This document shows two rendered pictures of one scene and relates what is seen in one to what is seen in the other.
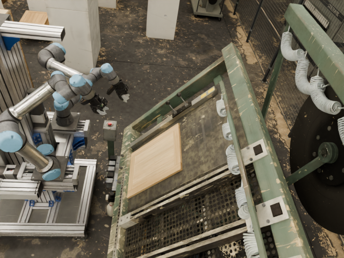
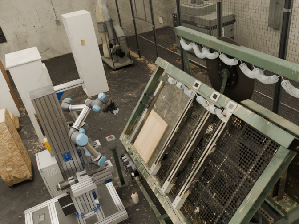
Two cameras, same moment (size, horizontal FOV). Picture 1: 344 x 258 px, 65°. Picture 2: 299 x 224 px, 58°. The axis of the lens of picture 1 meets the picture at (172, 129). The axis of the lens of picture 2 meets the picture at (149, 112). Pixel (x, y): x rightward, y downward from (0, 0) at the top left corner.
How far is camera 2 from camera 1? 165 cm
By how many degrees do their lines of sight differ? 17
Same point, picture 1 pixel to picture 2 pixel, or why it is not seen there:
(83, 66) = not seen: hidden behind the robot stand
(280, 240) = (222, 103)
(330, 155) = (226, 73)
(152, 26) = (90, 87)
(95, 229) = (131, 215)
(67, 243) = not seen: outside the picture
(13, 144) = (84, 139)
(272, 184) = (208, 90)
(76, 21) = not seen: hidden behind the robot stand
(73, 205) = (110, 204)
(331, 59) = (204, 38)
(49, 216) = (98, 217)
